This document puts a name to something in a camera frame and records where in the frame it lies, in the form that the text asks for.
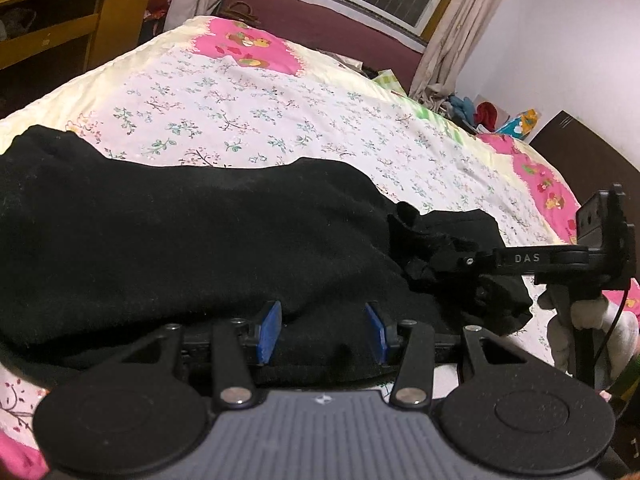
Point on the blue cloth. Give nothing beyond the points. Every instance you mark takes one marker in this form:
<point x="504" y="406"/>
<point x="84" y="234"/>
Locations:
<point x="460" y="107"/>

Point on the black pants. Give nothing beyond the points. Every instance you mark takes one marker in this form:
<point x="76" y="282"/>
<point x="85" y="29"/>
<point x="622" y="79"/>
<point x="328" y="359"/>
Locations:
<point x="200" y="250"/>

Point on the red bag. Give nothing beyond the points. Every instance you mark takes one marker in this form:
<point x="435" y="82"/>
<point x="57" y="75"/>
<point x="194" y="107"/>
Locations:
<point x="160" y="0"/>

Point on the yellow checked cloth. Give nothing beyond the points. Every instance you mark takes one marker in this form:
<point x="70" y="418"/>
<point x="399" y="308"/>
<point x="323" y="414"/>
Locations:
<point x="390" y="82"/>

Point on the dark wooden board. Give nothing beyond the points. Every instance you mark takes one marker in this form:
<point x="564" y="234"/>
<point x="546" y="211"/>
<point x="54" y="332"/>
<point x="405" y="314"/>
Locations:
<point x="585" y="155"/>

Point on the brown handbag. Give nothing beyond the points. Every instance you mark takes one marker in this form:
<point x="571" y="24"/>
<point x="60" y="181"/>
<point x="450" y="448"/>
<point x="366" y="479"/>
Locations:
<point x="240" y="12"/>

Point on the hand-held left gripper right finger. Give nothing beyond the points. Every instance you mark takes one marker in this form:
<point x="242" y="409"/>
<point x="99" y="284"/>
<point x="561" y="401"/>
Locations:
<point x="377" y="332"/>

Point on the person's right hand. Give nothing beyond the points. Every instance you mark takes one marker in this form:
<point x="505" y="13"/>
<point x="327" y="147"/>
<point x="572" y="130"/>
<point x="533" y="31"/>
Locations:
<point x="560" y="340"/>

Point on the wooden desk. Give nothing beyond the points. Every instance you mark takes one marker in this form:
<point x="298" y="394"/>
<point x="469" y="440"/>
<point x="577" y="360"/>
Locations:
<point x="115" y="15"/>

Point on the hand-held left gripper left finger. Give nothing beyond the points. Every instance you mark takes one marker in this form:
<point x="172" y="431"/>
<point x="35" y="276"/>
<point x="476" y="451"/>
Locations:
<point x="270" y="332"/>

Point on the red cloth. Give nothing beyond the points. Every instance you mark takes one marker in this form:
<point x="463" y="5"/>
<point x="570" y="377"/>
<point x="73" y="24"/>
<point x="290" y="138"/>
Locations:
<point x="486" y="115"/>

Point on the floral bed sheet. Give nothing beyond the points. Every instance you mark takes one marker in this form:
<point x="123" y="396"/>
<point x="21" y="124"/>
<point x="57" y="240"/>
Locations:
<point x="250" y="100"/>

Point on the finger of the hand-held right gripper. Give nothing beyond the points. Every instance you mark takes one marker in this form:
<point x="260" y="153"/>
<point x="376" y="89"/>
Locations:
<point x="460" y="261"/>

